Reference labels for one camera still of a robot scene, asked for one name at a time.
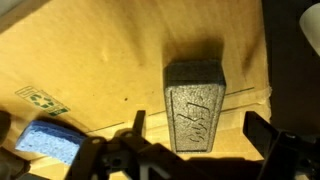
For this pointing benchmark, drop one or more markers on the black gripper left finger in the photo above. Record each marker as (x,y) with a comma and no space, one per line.
(106,156)

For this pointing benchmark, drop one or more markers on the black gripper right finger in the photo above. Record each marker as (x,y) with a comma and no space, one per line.
(280,156)

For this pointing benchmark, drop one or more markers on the blue sponge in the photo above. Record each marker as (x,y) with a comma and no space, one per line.
(50,140)

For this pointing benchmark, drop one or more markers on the black eraser block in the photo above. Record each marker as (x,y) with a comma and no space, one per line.
(195,106)

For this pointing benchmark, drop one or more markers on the large cardboard box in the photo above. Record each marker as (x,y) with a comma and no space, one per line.
(100,50)

